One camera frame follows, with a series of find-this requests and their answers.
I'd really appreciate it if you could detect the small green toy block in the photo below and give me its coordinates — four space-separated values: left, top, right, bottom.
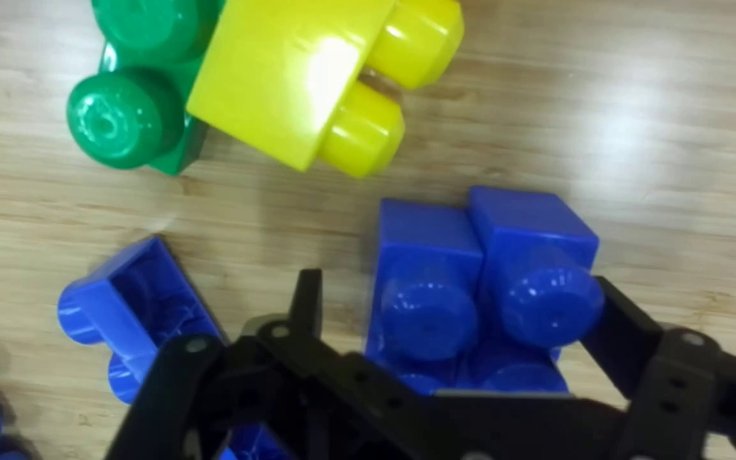
64 0 228 180

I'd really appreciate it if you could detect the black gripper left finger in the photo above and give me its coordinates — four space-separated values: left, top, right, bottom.
108 266 421 460

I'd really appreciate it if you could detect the hollow blue toy block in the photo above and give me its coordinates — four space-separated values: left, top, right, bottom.
54 232 228 409

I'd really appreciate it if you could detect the yellow toy block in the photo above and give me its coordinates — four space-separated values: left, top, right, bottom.
184 0 468 181

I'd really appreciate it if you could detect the square blue toy block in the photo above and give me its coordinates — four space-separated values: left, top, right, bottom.
363 184 608 400

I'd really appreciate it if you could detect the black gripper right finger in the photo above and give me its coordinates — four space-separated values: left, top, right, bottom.
583 276 736 460

